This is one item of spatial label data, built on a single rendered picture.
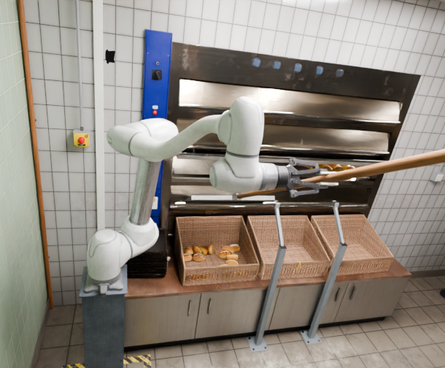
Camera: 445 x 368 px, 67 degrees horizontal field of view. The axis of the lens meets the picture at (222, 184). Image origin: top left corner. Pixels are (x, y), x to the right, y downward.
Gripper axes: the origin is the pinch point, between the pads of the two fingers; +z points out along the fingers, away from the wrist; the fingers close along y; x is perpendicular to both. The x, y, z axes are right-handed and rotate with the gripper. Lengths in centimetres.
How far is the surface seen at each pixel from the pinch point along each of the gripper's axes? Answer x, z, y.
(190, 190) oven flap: -155, -16, -8
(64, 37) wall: -102, -100, -90
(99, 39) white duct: -99, -81, -90
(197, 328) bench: -153, -11, 94
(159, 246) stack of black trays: -139, -41, 32
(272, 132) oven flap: -127, 41, -50
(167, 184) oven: -151, -34, -12
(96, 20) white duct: -94, -83, -99
